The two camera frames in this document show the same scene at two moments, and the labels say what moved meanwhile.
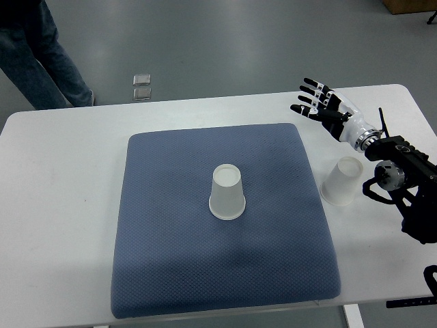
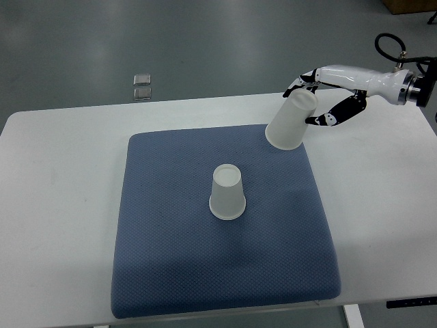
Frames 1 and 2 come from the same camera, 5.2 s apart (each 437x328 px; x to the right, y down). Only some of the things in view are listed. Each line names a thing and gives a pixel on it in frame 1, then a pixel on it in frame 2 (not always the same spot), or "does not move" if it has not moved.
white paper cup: x=339 y=188 -> x=287 y=129
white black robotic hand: x=342 y=118 -> x=399 y=87
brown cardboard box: x=396 y=7 does not move
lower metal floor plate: x=142 y=93 does not move
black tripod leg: x=431 y=18 does not move
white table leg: x=354 y=316 does not move
